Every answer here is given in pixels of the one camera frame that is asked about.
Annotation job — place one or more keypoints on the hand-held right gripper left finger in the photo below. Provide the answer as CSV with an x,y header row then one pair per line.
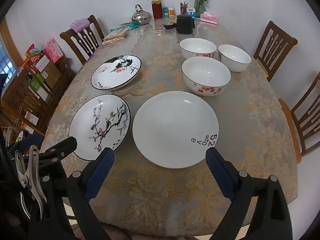
x,y
100,172

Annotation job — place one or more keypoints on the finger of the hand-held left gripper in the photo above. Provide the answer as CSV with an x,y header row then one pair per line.
x,y
27,141
63,146

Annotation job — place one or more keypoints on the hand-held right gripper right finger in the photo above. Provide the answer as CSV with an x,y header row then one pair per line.
x,y
220,172

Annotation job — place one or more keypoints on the bird and branch painted plate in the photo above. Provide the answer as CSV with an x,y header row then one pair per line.
x,y
105,120

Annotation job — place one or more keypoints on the white plate with black lettering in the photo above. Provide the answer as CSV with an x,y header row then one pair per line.
x,y
172,127

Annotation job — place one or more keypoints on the lotus painted plate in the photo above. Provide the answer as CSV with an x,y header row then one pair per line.
x,y
117,70

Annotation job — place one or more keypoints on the large white red-flower bowl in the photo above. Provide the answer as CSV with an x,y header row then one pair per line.
x,y
206,77

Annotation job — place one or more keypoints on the small white red-flower bowl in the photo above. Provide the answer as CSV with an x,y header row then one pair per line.
x,y
233,57

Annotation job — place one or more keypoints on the medium white red-flower bowl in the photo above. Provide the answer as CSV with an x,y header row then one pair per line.
x,y
197,47

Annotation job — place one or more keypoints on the metal spring clamp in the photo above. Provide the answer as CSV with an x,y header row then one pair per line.
x,y
28,172

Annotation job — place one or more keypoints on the white power socket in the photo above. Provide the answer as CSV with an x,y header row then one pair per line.
x,y
32,118

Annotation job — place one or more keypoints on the wooden shelf with boxes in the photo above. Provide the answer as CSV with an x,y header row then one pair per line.
x,y
22,100

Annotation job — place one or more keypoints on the green box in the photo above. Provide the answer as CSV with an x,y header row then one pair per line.
x,y
37,83

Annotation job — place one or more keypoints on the cardboard box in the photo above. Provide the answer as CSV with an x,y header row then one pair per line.
x,y
51,73

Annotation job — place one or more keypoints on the white box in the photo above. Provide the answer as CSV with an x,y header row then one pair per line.
x,y
40,63

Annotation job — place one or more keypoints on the window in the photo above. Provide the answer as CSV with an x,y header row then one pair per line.
x,y
3,65

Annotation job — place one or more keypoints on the wooden chair with light seat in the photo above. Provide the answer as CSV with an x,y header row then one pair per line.
x,y
295,130

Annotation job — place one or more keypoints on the red snack bag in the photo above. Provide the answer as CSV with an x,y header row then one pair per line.
x,y
32,53

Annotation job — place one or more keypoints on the pink flowered tissue bundle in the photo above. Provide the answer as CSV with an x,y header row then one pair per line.
x,y
53,48

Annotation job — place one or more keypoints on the wooden chair with purple cloth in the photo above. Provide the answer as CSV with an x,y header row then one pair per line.
x,y
85,42

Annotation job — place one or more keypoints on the purple cloth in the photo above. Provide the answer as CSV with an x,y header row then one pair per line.
x,y
79,25

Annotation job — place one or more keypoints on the scalloped lace doily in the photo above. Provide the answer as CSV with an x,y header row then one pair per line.
x,y
155,62

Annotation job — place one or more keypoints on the clear snack packets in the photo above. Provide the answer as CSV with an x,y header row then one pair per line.
x,y
117,35

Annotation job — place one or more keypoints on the teal packet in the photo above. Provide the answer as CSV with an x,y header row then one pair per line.
x,y
125,27

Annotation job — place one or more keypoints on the dark wooden chair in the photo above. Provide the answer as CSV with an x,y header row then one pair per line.
x,y
275,47

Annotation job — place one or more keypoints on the steel kettle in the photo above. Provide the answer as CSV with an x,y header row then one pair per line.
x,y
141,17

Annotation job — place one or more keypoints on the black teapot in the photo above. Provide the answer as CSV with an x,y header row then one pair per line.
x,y
185,25

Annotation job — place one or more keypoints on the pink tissue pack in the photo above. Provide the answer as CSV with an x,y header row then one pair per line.
x,y
209,18

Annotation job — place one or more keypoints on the small black cup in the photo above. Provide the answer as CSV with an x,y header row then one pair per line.
x,y
168,26

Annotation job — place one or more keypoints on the red bottle with gold cap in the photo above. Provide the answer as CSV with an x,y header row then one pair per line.
x,y
157,8

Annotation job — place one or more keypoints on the green vase with flowers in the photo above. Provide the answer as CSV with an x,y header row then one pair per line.
x,y
200,7

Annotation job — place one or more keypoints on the orange jar with white lid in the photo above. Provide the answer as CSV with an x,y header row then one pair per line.
x,y
172,12

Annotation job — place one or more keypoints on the pen holder with pens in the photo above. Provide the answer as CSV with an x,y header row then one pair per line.
x,y
183,8

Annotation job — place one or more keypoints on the teal lid jar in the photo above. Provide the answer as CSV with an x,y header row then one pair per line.
x,y
166,12

